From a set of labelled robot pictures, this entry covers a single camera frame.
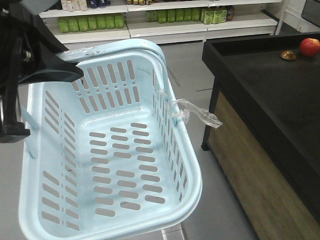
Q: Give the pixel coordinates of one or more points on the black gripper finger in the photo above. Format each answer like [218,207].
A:
[46,36]
[45,66]

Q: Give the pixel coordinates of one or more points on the white store shelving unit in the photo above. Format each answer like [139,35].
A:
[160,21]

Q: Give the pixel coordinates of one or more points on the light blue plastic basket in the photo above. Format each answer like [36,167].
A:
[108,156]

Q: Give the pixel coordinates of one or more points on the brown round object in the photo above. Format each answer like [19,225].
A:
[288,55]

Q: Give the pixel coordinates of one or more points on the red apple far right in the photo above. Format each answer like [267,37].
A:
[309,47]

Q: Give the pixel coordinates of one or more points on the clear plastic tag strip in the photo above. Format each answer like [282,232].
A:
[182,109]

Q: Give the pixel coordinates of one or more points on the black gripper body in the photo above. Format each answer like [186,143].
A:
[18,39]

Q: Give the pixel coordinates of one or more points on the black wooden display stand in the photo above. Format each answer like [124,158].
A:
[268,147]

